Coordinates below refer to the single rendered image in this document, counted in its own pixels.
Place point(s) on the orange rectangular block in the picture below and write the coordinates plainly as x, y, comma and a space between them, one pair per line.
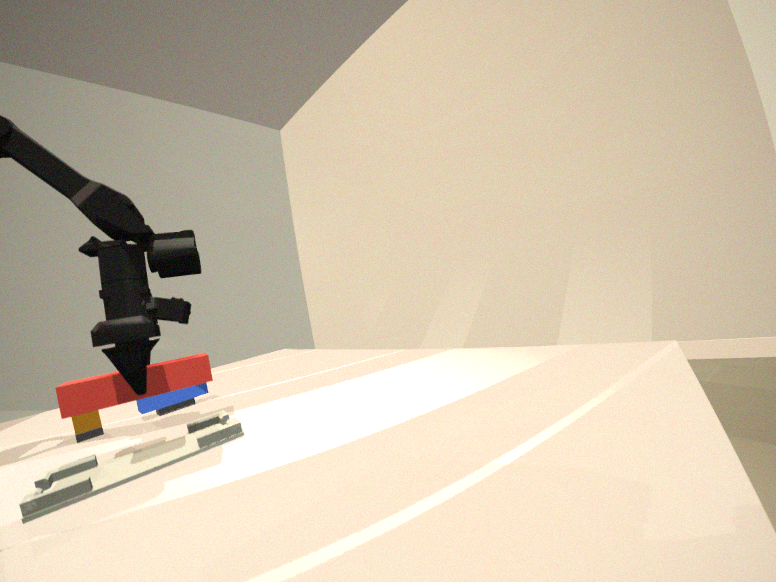
86, 422

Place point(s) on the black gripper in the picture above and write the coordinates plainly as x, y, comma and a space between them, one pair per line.
128, 329

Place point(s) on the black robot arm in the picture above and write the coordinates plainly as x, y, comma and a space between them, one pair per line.
170, 254

